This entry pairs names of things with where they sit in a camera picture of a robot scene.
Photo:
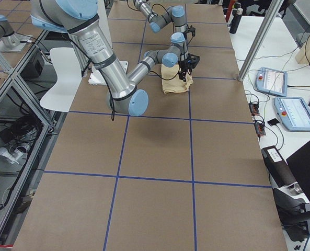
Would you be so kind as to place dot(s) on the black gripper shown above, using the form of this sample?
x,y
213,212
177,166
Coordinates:
x,y
183,64

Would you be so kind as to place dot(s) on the yellow printed long-sleeve shirt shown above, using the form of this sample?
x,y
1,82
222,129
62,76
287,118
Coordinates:
x,y
172,83

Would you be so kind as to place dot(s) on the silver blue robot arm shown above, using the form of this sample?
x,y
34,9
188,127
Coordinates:
x,y
158,16
80,19

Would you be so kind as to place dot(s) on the black water bottle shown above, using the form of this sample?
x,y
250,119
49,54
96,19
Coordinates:
x,y
237,12

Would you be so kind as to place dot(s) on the far blue teach pendant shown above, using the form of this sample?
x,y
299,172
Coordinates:
x,y
271,81

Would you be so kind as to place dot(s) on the blue teach pendant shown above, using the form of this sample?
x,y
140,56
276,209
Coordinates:
x,y
293,113
271,81

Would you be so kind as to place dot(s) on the black small device on table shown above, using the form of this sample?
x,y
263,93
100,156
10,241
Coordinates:
x,y
273,122

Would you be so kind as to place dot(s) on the near blue teach pendant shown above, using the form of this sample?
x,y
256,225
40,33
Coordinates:
x,y
293,113

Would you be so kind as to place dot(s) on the white plastic chair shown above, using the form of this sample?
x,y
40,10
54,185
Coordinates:
x,y
69,76

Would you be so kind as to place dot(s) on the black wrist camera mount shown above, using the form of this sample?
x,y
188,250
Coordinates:
x,y
191,29
192,61

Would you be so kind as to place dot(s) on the white pedestal column with base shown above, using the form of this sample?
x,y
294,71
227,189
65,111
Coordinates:
x,y
102,54

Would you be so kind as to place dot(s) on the aluminium frame post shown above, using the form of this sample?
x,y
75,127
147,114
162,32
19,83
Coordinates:
x,y
259,38

